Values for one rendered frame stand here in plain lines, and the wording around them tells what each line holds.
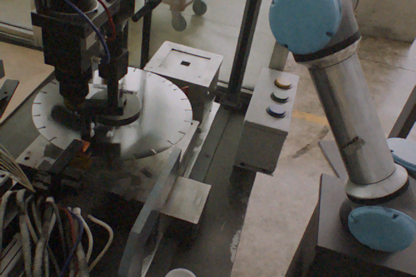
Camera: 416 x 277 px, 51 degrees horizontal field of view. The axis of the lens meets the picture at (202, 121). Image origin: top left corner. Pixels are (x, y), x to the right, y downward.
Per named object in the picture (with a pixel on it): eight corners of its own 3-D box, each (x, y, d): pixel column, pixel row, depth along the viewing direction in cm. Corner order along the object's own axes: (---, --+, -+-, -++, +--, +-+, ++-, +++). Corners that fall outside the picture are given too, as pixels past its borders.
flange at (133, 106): (85, 93, 95) (85, 84, 94) (135, 90, 99) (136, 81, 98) (91, 125, 87) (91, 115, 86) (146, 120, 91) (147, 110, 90)
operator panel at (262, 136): (251, 107, 136) (262, 65, 127) (286, 117, 135) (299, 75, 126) (232, 164, 114) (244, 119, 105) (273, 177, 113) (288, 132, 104)
